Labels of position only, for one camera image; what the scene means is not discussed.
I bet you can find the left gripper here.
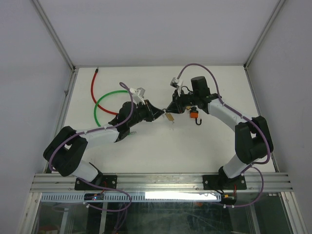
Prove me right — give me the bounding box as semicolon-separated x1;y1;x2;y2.
128;99;164;128

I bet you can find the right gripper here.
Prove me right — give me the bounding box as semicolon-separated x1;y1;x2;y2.
165;88;199;114

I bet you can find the large brass padlock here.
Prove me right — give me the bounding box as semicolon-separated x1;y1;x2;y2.
165;113;174;123

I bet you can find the orange black padlock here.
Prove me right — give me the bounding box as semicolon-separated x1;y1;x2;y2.
189;106;202;126

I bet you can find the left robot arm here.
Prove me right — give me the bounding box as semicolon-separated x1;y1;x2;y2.
43;100;164;189

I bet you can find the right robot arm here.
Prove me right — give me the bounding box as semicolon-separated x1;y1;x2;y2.
166;76;273;190

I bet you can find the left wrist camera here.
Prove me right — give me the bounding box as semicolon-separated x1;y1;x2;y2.
130;88;145;105

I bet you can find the red cable lock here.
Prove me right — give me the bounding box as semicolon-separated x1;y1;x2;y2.
90;67;117;116

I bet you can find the green cable lock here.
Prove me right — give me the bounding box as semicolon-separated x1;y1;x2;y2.
94;90;137;135

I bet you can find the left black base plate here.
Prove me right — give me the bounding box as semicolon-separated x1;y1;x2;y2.
74;175;117;191

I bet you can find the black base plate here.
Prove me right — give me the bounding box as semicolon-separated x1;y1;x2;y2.
74;175;117;191
202;174;247;191

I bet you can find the white slotted cable duct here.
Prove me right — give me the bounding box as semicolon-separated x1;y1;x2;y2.
41;191;221;203

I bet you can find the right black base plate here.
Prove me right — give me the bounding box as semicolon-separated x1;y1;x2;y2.
202;174;247;191

